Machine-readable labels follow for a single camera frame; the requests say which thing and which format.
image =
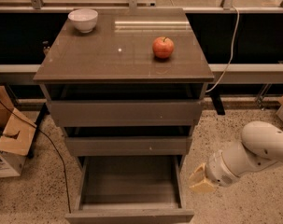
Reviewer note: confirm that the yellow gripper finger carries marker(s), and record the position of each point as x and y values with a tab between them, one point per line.
198	174
201	185

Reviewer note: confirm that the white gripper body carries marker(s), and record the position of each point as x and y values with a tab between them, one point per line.
218	170

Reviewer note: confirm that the grey bottom drawer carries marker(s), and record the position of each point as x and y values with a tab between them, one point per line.
130	190

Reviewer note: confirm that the grey drawer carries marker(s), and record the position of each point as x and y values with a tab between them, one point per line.
122	105
117	141
130	190

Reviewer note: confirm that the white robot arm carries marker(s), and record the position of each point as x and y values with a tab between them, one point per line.
260	148

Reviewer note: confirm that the grey top drawer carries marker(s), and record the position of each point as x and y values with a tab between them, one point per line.
122	105

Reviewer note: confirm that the grey drawer cabinet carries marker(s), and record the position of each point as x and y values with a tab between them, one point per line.
119	51

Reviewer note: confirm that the grey middle drawer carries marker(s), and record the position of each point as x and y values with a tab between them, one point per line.
117	141

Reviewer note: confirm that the red apple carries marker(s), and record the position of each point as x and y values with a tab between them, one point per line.
163	47

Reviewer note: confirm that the open cardboard box left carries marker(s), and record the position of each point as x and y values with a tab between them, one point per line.
16	136

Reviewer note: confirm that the white ceramic bowl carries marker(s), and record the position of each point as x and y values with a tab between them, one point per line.
83	20

